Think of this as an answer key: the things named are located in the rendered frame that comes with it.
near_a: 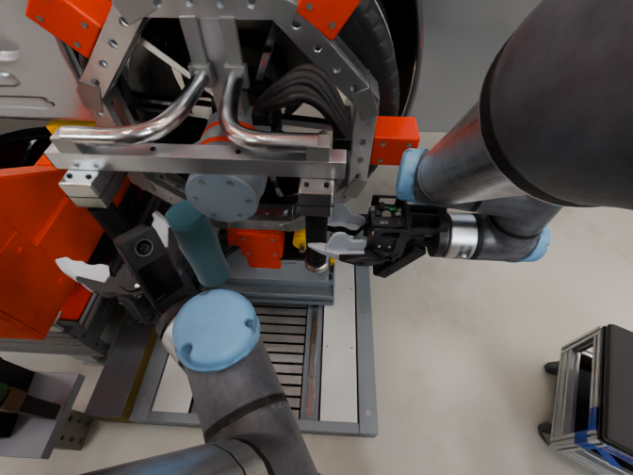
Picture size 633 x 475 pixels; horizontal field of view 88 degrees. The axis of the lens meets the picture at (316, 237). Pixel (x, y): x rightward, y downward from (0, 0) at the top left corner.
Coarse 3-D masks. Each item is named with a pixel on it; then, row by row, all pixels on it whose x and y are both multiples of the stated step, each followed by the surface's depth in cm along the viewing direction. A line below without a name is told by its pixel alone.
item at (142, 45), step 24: (144, 48) 68; (264, 48) 61; (144, 72) 72; (168, 72) 84; (264, 72) 65; (144, 96) 71; (168, 96) 72; (144, 120) 74; (192, 120) 93; (288, 120) 73; (312, 120) 73; (264, 192) 92; (288, 192) 90
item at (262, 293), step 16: (224, 240) 140; (208, 288) 126; (224, 288) 126; (240, 288) 126; (256, 288) 126; (272, 288) 126; (288, 288) 126; (304, 288) 126; (320, 288) 126; (320, 304) 128
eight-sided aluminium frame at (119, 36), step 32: (128, 0) 47; (160, 0) 48; (192, 0) 46; (224, 0) 46; (256, 0) 46; (288, 0) 46; (128, 32) 50; (288, 32) 49; (320, 32) 49; (96, 64) 55; (320, 64) 53; (352, 64) 54; (96, 96) 59; (352, 96) 56; (352, 128) 67; (352, 160) 68; (160, 192) 79; (352, 192) 75; (224, 224) 87; (256, 224) 87; (288, 224) 85
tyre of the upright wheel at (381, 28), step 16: (368, 0) 54; (352, 16) 54; (368, 16) 54; (384, 16) 64; (352, 32) 56; (368, 32) 56; (384, 32) 57; (352, 48) 58; (368, 48) 58; (384, 48) 58; (80, 64) 64; (368, 64) 60; (384, 64) 60; (384, 80) 63; (384, 96) 65; (384, 112) 68; (368, 176) 83
